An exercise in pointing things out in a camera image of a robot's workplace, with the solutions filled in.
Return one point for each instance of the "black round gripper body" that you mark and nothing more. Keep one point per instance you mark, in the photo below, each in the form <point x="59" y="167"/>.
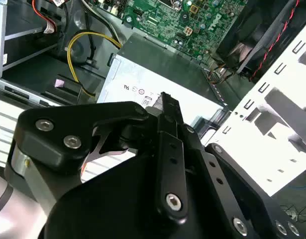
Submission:
<point x="118" y="204"/>

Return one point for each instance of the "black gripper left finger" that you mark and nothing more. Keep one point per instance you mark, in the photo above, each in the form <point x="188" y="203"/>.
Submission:
<point x="98" y="112"/>

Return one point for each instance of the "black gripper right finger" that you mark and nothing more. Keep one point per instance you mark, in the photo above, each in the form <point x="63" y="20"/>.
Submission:
<point x="217" y="174"/>

